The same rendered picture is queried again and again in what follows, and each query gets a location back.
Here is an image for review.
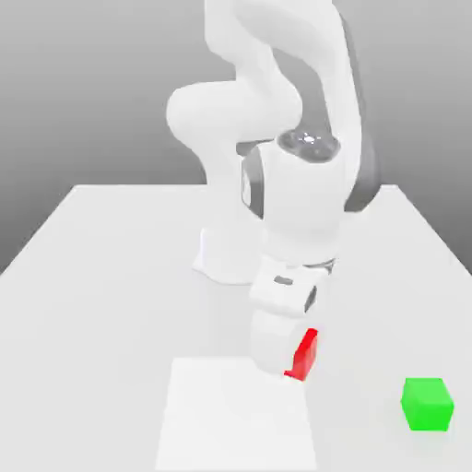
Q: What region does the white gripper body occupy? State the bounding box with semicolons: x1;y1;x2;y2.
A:
249;308;305;380

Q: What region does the small red cube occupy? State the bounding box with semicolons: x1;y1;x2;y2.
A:
283;327;319;383

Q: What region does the small green cube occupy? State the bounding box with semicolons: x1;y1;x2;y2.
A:
400;376;455;433

